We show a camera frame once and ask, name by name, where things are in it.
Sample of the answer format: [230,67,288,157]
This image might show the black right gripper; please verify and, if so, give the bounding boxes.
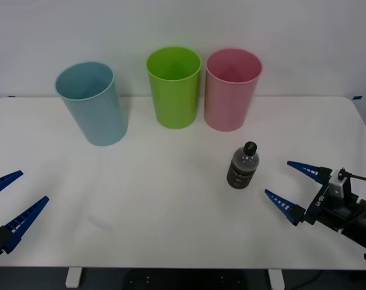
[264,161,359,233]

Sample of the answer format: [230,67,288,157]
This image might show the dark plastic bottle black cap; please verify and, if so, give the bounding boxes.
[226,141,259,190]

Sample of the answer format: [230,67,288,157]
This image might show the white table leg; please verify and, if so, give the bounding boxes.
[65,268,81,288]
[268,269,285,290]

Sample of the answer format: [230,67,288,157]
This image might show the pink plastic bin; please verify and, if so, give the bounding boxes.
[203,48,263,132]

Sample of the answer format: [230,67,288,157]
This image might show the pale blue plastic bin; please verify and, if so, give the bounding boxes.
[54,61,129,147]

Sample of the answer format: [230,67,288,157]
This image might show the green plastic bin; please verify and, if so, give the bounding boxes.
[146,46,202,130]

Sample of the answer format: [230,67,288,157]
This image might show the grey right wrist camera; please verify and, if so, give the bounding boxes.
[327,167,352,209]

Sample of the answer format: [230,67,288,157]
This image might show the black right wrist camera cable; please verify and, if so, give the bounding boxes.
[339,169,366,183]

